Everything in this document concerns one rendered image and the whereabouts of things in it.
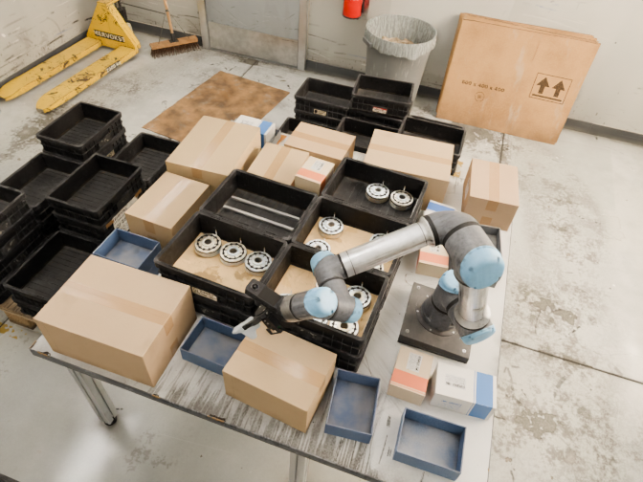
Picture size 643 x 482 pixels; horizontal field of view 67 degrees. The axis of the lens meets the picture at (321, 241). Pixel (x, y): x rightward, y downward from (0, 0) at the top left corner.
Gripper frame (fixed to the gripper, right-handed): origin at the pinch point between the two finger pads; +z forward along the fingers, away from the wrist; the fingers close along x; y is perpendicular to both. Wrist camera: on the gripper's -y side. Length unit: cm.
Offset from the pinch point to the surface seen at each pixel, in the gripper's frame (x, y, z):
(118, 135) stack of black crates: 105, -75, 154
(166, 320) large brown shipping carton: -7.2, -9.2, 28.6
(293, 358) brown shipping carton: 2.7, 23.8, 2.0
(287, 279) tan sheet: 32.3, 12.9, 17.6
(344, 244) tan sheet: 60, 21, 10
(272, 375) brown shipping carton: -5.8, 21.7, 4.0
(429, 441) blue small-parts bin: 5, 70, -21
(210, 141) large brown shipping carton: 83, -41, 62
